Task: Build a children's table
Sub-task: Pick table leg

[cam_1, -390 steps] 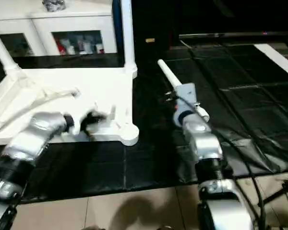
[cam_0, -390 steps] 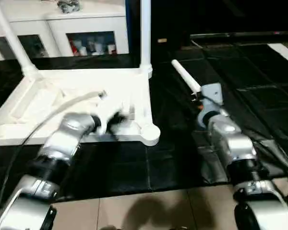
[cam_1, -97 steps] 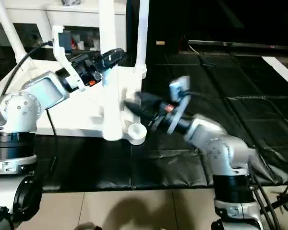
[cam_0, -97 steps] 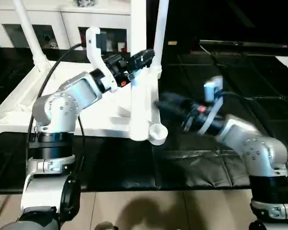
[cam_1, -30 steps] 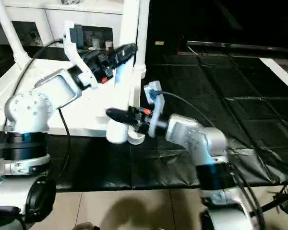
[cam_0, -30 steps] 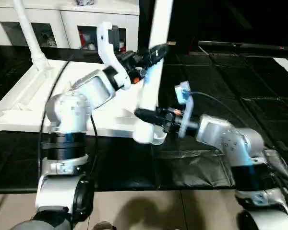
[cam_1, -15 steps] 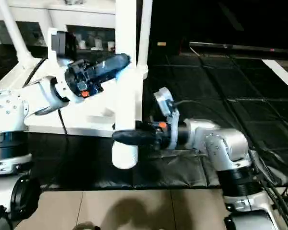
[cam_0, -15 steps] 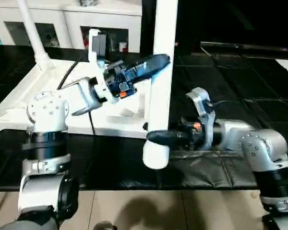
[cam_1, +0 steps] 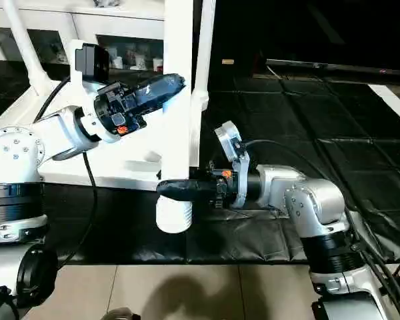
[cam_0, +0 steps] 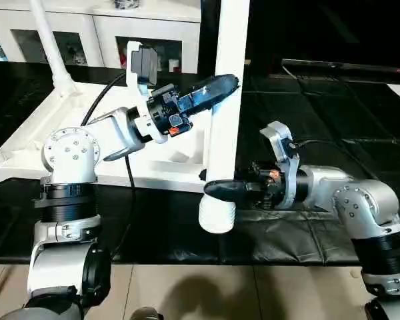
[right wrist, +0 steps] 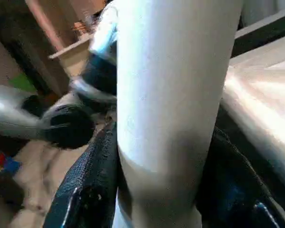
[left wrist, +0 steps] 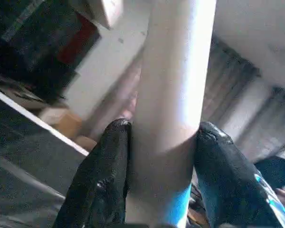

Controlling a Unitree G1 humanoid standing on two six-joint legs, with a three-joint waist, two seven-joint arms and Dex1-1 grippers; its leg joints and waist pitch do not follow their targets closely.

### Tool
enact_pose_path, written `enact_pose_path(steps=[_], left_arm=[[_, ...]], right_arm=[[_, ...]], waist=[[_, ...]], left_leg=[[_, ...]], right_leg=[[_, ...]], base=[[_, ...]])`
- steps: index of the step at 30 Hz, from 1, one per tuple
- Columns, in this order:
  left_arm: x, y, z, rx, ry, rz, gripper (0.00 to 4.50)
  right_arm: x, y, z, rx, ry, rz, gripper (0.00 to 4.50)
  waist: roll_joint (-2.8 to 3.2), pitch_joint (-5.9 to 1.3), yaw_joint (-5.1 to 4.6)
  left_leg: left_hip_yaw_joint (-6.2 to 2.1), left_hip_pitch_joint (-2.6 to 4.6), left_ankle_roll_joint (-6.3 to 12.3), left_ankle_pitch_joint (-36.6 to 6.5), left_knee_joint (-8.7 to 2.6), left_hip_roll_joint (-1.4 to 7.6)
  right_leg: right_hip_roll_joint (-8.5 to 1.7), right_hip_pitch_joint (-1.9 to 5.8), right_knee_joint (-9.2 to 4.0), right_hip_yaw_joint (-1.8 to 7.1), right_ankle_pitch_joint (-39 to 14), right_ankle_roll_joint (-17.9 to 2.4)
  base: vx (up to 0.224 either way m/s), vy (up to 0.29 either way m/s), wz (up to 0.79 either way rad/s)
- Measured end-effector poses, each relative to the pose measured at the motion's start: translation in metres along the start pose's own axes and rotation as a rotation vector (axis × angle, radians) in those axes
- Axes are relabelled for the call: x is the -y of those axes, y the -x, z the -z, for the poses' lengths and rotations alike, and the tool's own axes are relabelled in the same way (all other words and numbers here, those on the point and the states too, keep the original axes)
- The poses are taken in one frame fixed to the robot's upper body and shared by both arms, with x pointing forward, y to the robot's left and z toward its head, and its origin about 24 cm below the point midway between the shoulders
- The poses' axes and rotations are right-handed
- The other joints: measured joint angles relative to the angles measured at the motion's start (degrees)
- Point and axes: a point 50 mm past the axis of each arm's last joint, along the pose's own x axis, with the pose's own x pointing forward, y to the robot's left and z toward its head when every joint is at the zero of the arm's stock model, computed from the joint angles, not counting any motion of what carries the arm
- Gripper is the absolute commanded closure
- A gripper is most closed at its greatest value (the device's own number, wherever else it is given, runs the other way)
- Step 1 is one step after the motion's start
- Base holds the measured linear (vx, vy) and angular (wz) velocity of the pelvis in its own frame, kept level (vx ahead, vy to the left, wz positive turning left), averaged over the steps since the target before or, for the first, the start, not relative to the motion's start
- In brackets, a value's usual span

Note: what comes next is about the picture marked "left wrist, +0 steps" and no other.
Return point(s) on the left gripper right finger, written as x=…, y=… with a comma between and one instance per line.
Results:
x=228, y=190

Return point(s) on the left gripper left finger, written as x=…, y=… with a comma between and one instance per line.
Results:
x=102, y=180

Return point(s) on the white plastic table leg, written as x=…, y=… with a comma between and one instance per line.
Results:
x=171, y=95

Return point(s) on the brown cardboard box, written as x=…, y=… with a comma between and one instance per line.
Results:
x=61, y=122

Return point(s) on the grey curtain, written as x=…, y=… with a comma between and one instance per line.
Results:
x=237, y=95

